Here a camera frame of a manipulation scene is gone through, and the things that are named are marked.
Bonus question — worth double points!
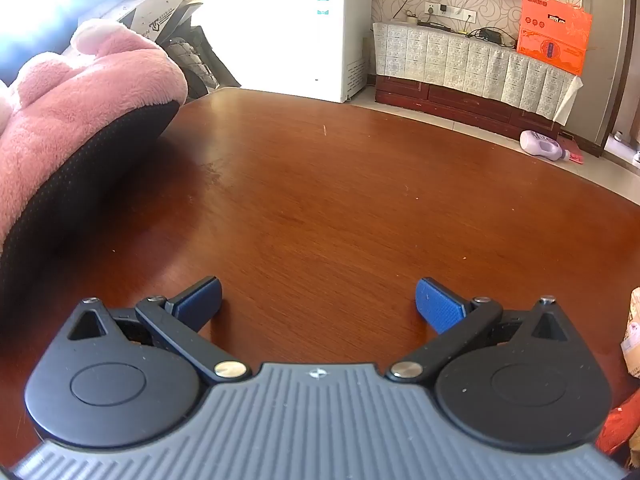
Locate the patterned lace cabinet cloth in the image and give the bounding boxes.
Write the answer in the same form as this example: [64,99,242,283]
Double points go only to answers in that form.
[372,22,585,126]

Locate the white electric scooter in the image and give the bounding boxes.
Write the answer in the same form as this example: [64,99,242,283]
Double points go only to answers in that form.
[60,0,241,101]

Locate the pink floor mat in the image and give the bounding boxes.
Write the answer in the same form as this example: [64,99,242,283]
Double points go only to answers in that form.
[557,132,586,165]

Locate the orange gift box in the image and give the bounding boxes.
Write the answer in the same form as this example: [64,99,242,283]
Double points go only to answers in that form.
[516,0,593,76]

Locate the pale snack packet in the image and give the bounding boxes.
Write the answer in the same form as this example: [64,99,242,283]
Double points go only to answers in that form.
[620,287,640,378]

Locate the white chest freezer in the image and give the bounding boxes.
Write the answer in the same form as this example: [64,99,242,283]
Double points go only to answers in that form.
[200,0,374,104]

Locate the pink plush slipper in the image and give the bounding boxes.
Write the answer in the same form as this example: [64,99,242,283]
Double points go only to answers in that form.
[0,19,189,321]

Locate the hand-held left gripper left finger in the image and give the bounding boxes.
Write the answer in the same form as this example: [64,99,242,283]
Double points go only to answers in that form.
[68,276,252,386]

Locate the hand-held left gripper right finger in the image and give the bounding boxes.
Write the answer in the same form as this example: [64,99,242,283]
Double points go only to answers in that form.
[385,277,571,387]

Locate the white wall socket strip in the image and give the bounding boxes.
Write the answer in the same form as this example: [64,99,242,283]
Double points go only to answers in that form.
[424,2,476,23]

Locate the black set-top box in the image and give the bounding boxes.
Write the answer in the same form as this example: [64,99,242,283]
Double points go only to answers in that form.
[477,27,518,48]

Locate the purple detergent bottle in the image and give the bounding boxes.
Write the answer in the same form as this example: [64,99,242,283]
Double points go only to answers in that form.
[520,130,571,162]

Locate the dark red TV cabinet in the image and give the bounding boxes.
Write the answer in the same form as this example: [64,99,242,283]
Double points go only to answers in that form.
[375,74,563,142]

